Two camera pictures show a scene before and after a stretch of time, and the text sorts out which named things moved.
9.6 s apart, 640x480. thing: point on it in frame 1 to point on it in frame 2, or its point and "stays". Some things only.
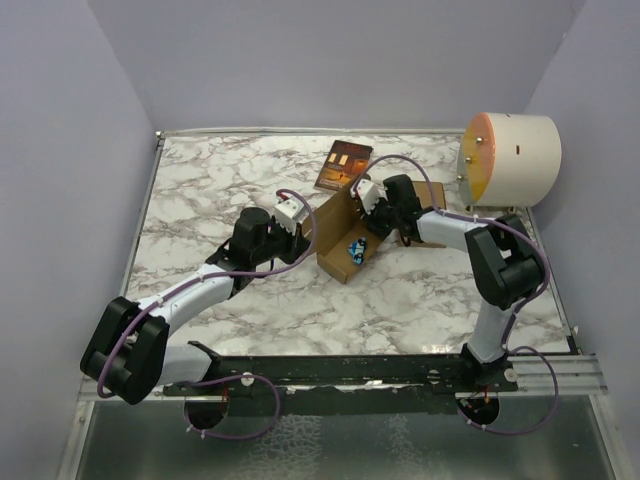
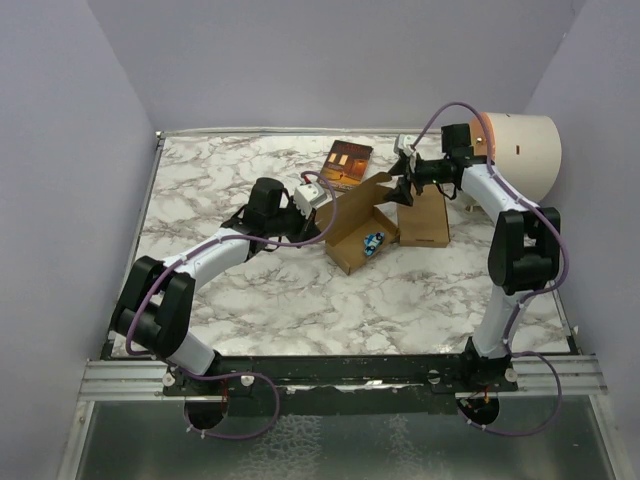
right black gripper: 371,220 to 403,167
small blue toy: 357,249 to 372,242
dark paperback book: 344,164 stays
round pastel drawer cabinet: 509,160 stays
